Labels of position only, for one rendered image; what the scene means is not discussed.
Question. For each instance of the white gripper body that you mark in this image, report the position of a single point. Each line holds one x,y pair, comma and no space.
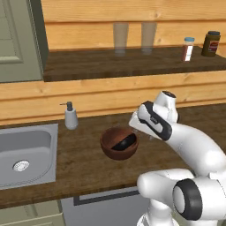
134,122

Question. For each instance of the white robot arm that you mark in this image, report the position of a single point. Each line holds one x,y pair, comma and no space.
194,147

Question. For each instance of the brown wooden bowl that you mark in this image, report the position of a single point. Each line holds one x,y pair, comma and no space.
117,154

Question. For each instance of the dark wooden cabinet shelf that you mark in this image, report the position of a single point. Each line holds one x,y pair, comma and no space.
117,64

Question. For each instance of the grey-green cabinet door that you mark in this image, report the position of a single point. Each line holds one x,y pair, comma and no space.
17,38

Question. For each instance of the grey soap dispenser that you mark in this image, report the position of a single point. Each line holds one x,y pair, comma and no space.
71,119

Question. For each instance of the clear drinking glass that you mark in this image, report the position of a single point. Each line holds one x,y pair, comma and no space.
148,35
120,36

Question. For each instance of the blue-lidded spice jar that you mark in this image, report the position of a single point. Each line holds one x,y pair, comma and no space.
187,51

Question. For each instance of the grey dishwasher front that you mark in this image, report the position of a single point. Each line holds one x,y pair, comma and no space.
103,213

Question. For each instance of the grey metal sink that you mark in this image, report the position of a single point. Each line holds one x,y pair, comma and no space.
29,147

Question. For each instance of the brown jar with dark lid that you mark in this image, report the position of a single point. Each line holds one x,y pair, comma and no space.
210,44

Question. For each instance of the grey-green base cupboard door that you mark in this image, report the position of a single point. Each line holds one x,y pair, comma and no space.
29,216

